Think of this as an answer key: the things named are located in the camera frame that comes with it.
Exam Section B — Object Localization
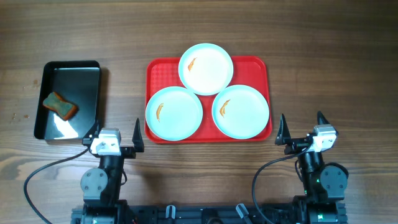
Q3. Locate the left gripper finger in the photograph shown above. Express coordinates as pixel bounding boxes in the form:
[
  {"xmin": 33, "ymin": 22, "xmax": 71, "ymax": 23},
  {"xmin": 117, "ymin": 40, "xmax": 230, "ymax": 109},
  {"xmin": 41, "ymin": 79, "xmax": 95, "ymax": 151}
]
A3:
[
  {"xmin": 81, "ymin": 120, "xmax": 100, "ymax": 145},
  {"xmin": 132, "ymin": 118, "xmax": 144, "ymax": 152}
]

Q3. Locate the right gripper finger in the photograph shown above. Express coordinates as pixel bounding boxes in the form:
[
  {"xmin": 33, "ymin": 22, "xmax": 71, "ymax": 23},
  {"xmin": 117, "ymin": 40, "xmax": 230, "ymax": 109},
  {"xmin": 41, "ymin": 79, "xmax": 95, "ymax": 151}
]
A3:
[
  {"xmin": 275, "ymin": 114, "xmax": 292, "ymax": 146},
  {"xmin": 317, "ymin": 111, "xmax": 330, "ymax": 125}
]

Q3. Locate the orange green sponge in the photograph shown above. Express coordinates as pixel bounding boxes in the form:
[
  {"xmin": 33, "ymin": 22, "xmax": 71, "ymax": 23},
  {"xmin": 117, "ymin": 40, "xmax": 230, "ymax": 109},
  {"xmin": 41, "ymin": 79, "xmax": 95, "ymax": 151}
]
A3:
[{"xmin": 42, "ymin": 92, "xmax": 78, "ymax": 121}]

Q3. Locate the white plate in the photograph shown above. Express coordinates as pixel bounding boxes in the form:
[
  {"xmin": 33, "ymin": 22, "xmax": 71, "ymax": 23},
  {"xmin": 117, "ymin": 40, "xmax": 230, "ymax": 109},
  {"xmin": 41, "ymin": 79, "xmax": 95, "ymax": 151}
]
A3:
[
  {"xmin": 146, "ymin": 86, "xmax": 203, "ymax": 141},
  {"xmin": 211, "ymin": 85, "xmax": 270, "ymax": 140},
  {"xmin": 178, "ymin": 43, "xmax": 234, "ymax": 96}
]

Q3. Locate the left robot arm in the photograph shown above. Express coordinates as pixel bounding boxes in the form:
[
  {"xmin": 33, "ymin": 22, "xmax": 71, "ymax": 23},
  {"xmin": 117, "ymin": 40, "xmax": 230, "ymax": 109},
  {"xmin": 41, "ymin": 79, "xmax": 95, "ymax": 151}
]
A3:
[{"xmin": 71, "ymin": 119, "xmax": 144, "ymax": 224}]

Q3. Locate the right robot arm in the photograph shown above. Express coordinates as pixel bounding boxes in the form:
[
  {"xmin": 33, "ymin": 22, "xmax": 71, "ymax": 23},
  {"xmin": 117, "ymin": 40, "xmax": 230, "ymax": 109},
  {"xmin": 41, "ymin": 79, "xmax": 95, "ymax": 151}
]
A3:
[{"xmin": 275, "ymin": 111, "xmax": 349, "ymax": 223}]

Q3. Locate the black rectangular water tray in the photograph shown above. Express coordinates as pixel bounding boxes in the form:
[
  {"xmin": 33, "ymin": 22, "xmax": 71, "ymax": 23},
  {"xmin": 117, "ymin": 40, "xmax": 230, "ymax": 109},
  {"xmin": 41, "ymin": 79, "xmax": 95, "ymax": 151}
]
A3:
[{"xmin": 34, "ymin": 60, "xmax": 101, "ymax": 141}]

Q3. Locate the right black cable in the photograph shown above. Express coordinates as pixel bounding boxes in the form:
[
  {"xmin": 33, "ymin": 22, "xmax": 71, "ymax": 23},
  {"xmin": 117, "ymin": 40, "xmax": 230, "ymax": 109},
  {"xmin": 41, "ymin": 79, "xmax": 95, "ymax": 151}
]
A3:
[{"xmin": 251, "ymin": 143, "xmax": 313, "ymax": 224}]

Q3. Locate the black cable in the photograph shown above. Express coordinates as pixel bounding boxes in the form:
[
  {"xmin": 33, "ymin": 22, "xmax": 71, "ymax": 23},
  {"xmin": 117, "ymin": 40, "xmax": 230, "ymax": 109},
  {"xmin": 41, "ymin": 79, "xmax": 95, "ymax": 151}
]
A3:
[
  {"xmin": 251, "ymin": 143, "xmax": 313, "ymax": 224},
  {"xmin": 23, "ymin": 146, "xmax": 91, "ymax": 224}
]

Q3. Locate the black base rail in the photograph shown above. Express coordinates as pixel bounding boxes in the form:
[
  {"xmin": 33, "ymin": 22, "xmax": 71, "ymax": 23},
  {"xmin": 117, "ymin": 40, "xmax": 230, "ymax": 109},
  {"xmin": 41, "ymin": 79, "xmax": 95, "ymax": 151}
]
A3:
[{"xmin": 70, "ymin": 203, "xmax": 348, "ymax": 224}]

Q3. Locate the left black cable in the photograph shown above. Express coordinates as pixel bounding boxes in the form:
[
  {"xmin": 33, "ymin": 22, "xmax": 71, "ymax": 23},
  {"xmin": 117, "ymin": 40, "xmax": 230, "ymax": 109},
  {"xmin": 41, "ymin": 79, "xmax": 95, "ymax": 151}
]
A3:
[{"xmin": 23, "ymin": 146, "xmax": 91, "ymax": 224}]

